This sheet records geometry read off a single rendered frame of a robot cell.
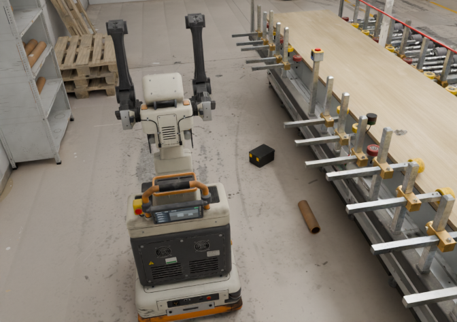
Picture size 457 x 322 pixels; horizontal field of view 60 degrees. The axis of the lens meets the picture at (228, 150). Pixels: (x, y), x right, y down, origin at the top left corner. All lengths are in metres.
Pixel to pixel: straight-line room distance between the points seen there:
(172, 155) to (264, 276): 1.08
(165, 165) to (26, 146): 2.04
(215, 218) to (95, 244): 1.34
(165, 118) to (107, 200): 1.58
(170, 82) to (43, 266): 1.72
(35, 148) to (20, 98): 0.52
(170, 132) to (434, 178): 1.42
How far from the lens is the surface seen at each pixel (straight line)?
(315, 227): 3.09
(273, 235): 3.10
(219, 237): 2.23
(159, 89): 2.15
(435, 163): 2.48
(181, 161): 2.35
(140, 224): 2.12
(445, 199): 1.84
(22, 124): 4.03
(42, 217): 3.63
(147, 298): 2.47
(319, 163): 2.37
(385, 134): 2.15
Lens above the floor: 2.23
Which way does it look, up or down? 34 degrees down
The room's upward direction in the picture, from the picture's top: 2 degrees counter-clockwise
